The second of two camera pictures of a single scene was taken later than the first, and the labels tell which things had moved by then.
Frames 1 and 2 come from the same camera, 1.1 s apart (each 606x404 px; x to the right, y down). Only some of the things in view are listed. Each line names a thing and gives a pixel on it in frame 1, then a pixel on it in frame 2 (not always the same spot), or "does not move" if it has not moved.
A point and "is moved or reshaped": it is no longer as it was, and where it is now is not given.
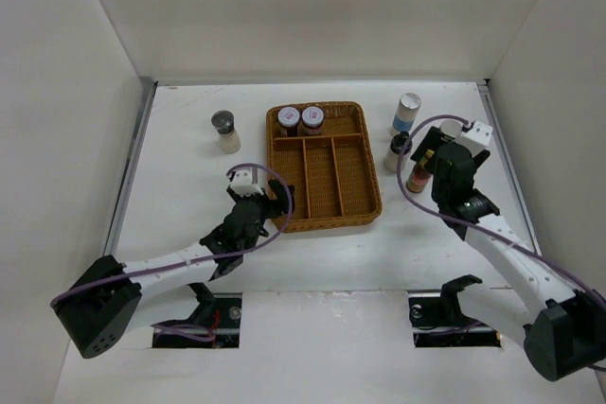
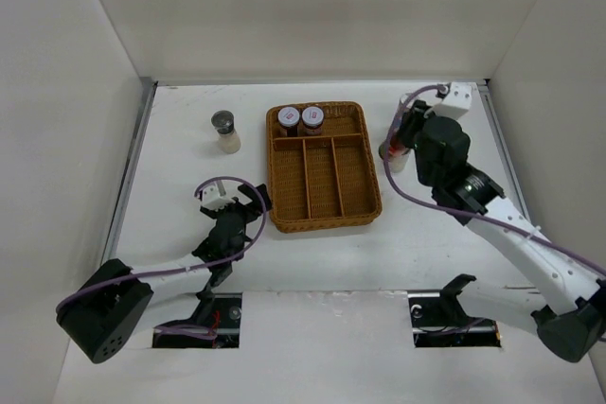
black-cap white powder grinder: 222,121 does not move
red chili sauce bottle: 419,178 is moved or reshaped
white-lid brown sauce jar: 312,117 does not move
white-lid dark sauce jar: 289,116 does not move
